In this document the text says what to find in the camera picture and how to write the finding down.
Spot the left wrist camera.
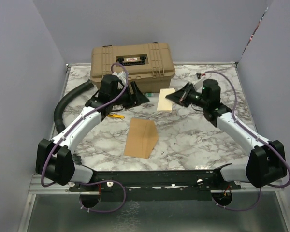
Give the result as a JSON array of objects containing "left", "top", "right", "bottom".
[{"left": 112, "top": 71, "right": 126, "bottom": 85}]

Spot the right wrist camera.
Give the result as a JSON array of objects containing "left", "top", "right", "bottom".
[{"left": 194, "top": 73, "right": 206, "bottom": 89}]

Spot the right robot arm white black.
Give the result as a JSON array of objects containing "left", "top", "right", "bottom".
[{"left": 166, "top": 79, "right": 287, "bottom": 189}]

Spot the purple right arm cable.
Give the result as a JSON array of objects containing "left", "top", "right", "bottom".
[{"left": 205, "top": 71, "right": 290, "bottom": 212}]

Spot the brown paper envelope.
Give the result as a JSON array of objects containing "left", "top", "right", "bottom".
[{"left": 124, "top": 118, "right": 159, "bottom": 159}]

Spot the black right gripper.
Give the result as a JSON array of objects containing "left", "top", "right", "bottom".
[{"left": 165, "top": 82, "right": 208, "bottom": 109}]

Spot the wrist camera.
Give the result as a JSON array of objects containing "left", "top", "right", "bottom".
[
  {"left": 112, "top": 71, "right": 126, "bottom": 85},
  {"left": 194, "top": 73, "right": 206, "bottom": 89}
]

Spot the aluminium extrusion frame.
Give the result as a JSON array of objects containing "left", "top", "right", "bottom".
[{"left": 16, "top": 63, "right": 72, "bottom": 232}]

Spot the yellow black utility knife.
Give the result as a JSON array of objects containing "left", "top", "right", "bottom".
[{"left": 108, "top": 114, "right": 125, "bottom": 119}]

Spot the tan plastic toolbox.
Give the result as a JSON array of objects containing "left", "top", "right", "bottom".
[{"left": 90, "top": 42, "right": 175, "bottom": 93}]

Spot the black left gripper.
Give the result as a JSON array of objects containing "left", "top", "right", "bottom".
[{"left": 111, "top": 80, "right": 149, "bottom": 109}]

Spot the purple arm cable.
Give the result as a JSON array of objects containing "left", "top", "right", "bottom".
[
  {"left": 40, "top": 62, "right": 130, "bottom": 213},
  {"left": 205, "top": 71, "right": 290, "bottom": 212}
]

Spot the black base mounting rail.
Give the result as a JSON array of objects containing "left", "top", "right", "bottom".
[{"left": 69, "top": 170, "right": 241, "bottom": 202}]

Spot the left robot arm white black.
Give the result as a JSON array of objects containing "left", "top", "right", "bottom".
[{"left": 35, "top": 75, "right": 149, "bottom": 191}]

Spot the white green glue stick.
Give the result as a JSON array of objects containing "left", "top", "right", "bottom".
[{"left": 145, "top": 93, "right": 154, "bottom": 97}]

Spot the black corrugated hose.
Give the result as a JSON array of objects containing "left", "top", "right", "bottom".
[{"left": 53, "top": 80, "right": 94, "bottom": 132}]

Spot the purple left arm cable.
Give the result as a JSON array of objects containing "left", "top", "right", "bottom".
[{"left": 40, "top": 62, "right": 130, "bottom": 213}]

